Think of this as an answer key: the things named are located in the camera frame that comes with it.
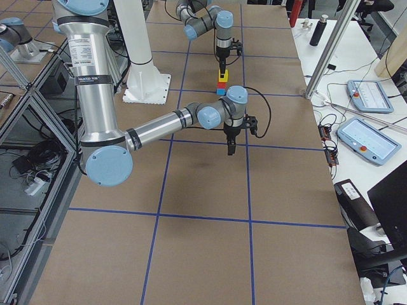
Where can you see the blue teach pendant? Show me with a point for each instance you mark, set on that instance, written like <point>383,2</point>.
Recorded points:
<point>369,96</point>
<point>367,141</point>

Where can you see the yellow cube block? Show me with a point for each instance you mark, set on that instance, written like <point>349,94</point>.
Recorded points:
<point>223,77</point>

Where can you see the near blue teach pendant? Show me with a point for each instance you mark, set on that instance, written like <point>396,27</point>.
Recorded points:
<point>367,141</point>

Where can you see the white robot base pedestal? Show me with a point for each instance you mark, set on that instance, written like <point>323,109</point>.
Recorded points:
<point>145,83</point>

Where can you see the black monitor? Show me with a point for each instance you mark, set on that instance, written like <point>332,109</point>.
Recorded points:
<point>388,198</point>

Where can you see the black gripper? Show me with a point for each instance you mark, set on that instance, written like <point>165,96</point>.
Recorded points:
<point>231,131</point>
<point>222,53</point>

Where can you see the blue cube block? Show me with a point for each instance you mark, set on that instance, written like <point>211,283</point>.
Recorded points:
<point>220,91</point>

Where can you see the far blue teach pendant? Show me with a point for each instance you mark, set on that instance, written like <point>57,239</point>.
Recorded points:
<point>369,96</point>

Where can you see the small black square pad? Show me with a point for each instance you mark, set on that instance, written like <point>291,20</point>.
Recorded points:
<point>331,67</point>

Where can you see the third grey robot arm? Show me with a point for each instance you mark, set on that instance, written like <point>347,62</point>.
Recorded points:
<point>18,42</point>

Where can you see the aluminium frame post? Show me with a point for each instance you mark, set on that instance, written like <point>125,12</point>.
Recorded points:
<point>333,41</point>

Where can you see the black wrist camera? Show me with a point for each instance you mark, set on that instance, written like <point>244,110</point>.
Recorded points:
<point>237,46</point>
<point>251,123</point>

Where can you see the red cube block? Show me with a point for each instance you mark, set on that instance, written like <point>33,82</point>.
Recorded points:
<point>221,86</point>

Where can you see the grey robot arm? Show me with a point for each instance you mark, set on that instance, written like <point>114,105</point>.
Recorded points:
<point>107,148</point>
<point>198,20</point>

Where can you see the black water bottle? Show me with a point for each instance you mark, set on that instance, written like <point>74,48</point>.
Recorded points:
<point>319,29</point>

